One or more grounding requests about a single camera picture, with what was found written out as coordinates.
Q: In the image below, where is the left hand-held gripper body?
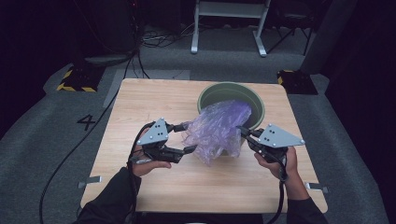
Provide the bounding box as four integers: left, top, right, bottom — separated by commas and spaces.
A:
136, 117, 171, 161

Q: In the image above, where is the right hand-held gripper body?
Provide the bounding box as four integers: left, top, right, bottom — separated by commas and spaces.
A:
252, 123, 305, 162

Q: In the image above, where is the green plastic bucket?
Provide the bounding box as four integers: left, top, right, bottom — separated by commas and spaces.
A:
196, 81, 266, 157

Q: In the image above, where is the purple plastic bag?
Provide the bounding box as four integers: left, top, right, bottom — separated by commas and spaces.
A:
181, 99, 252, 166

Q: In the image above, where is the person's right hand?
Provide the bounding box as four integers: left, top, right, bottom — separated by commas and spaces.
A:
253, 146, 299, 184

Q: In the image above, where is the person's left hand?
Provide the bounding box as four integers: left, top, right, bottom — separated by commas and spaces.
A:
130, 128, 173, 177

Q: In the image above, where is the black yellow-striped stand base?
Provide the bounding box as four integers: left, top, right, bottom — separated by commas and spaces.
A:
276, 69, 319, 96
56, 64, 106, 93

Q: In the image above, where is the grey pillar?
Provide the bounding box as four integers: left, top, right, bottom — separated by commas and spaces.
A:
299, 0, 359, 76

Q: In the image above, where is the black chair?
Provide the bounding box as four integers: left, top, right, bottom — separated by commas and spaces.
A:
265, 0, 316, 57

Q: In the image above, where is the left hand-held gripper cable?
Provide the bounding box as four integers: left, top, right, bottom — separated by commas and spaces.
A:
125, 121, 157, 224

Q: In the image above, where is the hand-held gripper cable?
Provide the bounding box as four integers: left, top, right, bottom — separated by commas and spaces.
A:
267, 152, 289, 224
125, 121, 157, 224

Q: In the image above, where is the right hand-held gripper cable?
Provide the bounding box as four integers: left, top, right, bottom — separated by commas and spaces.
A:
267, 152, 289, 224

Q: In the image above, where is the grey metal table bracket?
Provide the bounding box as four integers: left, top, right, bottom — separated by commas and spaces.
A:
304, 181, 329, 194
78, 175, 103, 189

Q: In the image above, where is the long black floor cable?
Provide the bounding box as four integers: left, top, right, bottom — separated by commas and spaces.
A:
38, 52, 138, 224

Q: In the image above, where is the bundle of floor cables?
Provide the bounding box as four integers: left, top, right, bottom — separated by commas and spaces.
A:
139, 22, 194, 49

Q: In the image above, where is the white metal desk frame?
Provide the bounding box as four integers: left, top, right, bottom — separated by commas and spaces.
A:
191, 0, 272, 59

